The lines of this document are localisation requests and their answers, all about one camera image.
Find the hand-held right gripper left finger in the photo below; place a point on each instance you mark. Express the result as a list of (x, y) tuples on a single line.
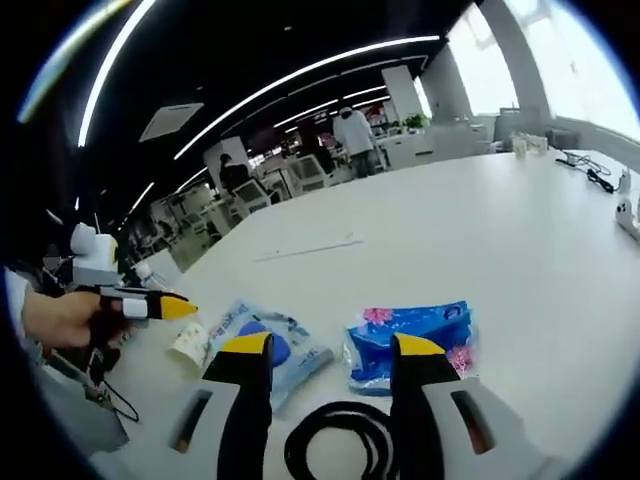
[(245, 415)]

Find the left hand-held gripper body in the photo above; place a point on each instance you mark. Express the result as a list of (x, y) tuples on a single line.
[(95, 260)]

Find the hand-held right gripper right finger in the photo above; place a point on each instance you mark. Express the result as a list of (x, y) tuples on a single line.
[(420, 415)]

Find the clear plastic water bottle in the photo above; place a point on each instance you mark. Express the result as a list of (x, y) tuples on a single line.
[(150, 277)]

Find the white paper cup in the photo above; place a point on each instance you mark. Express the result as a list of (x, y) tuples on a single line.
[(190, 347)]

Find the clear packet with blue pad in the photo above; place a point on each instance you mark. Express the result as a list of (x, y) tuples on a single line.
[(300, 350)]

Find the blue tissue pack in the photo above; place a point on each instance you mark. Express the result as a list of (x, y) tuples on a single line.
[(370, 340)]

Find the white tabletop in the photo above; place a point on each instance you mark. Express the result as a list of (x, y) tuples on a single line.
[(500, 280)]

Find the person's left hand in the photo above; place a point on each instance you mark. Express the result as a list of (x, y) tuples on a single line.
[(65, 320)]

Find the person's light top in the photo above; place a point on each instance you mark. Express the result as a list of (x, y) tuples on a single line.
[(85, 410)]

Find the white office chair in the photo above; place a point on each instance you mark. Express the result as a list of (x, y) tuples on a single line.
[(252, 196)]

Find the white cabinet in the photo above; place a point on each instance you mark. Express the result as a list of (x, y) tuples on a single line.
[(410, 149)]

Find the long ceiling light strip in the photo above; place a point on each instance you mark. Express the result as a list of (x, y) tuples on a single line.
[(300, 75)]

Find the white patterned cup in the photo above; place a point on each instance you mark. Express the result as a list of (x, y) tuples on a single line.
[(539, 144), (520, 147)]

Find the small white devices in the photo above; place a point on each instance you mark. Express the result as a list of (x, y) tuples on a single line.
[(627, 215)]

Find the green potted plant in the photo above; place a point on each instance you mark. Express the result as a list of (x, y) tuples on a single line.
[(416, 121)]

